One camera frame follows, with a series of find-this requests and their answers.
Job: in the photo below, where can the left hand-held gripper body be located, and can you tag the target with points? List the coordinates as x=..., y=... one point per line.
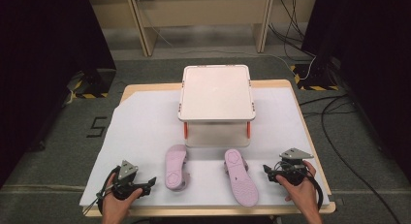
x=126, y=172

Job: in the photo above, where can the beige wooden desk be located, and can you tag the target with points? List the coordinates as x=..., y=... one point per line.
x=206, y=10

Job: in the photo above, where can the person's left hand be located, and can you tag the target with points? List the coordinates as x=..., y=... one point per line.
x=115, y=207

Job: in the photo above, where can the black curtain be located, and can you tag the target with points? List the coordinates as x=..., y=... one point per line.
x=371, y=56
x=42, y=72

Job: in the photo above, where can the person's right hand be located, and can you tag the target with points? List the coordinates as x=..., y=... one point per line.
x=305, y=195

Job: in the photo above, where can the stand base with hazard tape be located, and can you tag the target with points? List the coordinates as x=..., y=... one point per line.
x=93, y=85
x=315, y=78

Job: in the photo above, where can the pink sandal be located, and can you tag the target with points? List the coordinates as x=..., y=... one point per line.
x=240, y=182
x=174, y=167

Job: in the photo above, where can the white table sheet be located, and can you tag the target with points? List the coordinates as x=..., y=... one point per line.
x=145, y=130

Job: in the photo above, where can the wooden table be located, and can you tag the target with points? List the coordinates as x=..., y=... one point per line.
x=210, y=212

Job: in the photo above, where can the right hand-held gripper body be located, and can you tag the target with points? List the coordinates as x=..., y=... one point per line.
x=292, y=172

